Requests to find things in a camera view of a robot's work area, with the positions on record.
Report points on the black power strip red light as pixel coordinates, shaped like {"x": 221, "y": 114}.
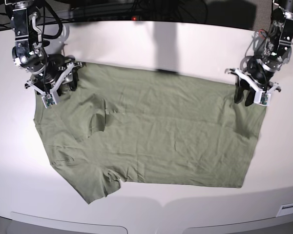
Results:
{"x": 128, "y": 17}

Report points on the green T-shirt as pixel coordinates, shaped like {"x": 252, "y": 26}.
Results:
{"x": 128, "y": 125}

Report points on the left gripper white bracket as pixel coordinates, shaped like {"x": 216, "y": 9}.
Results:
{"x": 251, "y": 80}

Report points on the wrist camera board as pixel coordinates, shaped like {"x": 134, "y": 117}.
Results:
{"x": 264, "y": 99}
{"x": 48, "y": 101}

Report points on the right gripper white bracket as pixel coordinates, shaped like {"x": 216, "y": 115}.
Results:
{"x": 58, "y": 72}

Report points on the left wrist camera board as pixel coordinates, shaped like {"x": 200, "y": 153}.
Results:
{"x": 264, "y": 99}

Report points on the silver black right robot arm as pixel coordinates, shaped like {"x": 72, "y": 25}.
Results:
{"x": 30, "y": 41}

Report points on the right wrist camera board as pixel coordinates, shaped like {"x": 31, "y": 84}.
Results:
{"x": 48, "y": 101}

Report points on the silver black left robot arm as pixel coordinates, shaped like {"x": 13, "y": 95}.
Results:
{"x": 276, "y": 47}

